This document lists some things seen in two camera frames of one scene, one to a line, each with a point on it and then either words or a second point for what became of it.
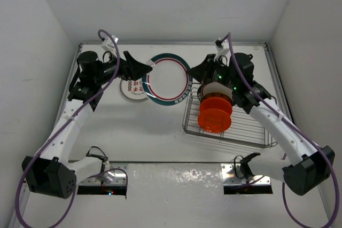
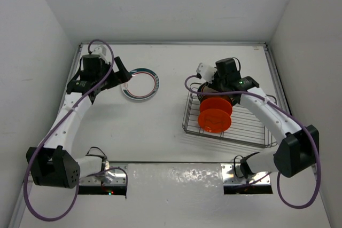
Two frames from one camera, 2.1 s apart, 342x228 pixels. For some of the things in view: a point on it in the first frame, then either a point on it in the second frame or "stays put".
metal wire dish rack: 243,128 stays put
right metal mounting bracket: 233,174 stays put
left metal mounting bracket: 117,177 stays put
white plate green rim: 169,83 to 143,85
